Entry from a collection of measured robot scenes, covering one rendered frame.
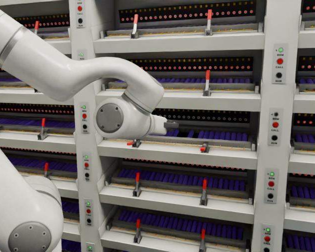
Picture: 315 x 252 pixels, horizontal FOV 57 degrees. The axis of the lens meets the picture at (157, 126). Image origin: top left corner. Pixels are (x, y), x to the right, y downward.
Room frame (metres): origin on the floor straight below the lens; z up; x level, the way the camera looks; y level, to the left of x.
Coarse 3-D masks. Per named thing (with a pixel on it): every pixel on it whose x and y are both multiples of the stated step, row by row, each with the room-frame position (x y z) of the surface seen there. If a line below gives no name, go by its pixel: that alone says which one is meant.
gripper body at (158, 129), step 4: (152, 116) 0.73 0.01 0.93; (156, 116) 0.74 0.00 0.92; (160, 116) 0.76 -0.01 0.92; (156, 120) 0.73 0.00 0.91; (160, 120) 0.75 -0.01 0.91; (164, 120) 0.78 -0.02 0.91; (156, 124) 0.72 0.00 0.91; (160, 124) 0.75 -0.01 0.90; (152, 128) 0.72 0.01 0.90; (156, 128) 0.72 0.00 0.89; (160, 128) 0.74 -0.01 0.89; (164, 128) 0.77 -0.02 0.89; (152, 132) 0.72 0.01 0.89; (156, 132) 0.73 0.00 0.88; (160, 132) 0.75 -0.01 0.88; (164, 132) 0.78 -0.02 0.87
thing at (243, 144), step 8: (152, 136) 1.11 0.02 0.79; (160, 136) 1.10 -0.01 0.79; (168, 136) 1.10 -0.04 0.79; (176, 144) 1.06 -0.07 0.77; (200, 144) 1.05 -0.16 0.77; (208, 144) 1.04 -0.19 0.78; (216, 144) 1.03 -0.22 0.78; (224, 144) 1.02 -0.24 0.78; (232, 144) 1.02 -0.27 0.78; (240, 144) 1.01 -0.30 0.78; (248, 144) 1.00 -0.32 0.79
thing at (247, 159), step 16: (96, 144) 1.12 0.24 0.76; (112, 144) 1.12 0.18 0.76; (144, 144) 1.10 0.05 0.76; (160, 144) 1.09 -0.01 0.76; (256, 144) 1.03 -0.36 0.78; (160, 160) 1.06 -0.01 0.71; (176, 160) 1.04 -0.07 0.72; (192, 160) 1.02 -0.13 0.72; (208, 160) 1.00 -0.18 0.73; (224, 160) 0.98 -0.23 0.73; (240, 160) 0.96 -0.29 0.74; (256, 160) 0.95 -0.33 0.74
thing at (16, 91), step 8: (0, 72) 1.48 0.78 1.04; (0, 80) 1.40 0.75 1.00; (8, 80) 1.38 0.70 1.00; (16, 80) 1.37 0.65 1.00; (0, 88) 1.32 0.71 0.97; (8, 88) 1.31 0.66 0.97; (16, 88) 1.29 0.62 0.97; (24, 88) 1.28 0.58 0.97; (32, 88) 1.27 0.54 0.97; (0, 96) 1.27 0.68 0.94; (8, 96) 1.25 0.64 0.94; (16, 96) 1.24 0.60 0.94; (24, 96) 1.23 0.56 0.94; (32, 96) 1.21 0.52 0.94; (40, 96) 1.20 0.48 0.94; (72, 96) 1.16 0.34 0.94; (64, 104) 1.18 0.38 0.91; (72, 104) 1.17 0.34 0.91
